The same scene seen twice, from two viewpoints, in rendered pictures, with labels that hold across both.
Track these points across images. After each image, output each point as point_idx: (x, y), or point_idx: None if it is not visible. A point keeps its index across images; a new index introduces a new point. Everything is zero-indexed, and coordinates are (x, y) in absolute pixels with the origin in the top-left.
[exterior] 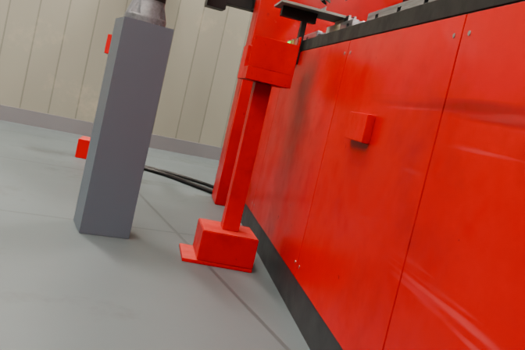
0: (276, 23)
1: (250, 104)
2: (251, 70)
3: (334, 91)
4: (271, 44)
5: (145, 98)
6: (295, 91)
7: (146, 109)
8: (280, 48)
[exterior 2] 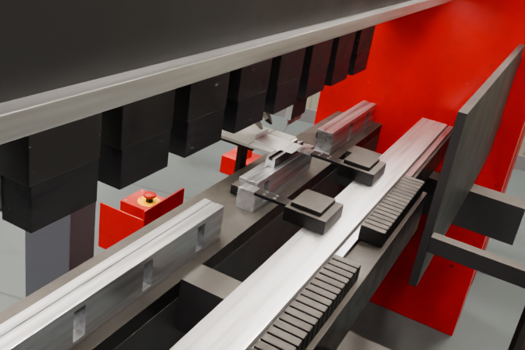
0: (347, 78)
1: None
2: (101, 239)
3: None
4: (116, 215)
5: (57, 231)
6: None
7: (60, 242)
8: (126, 221)
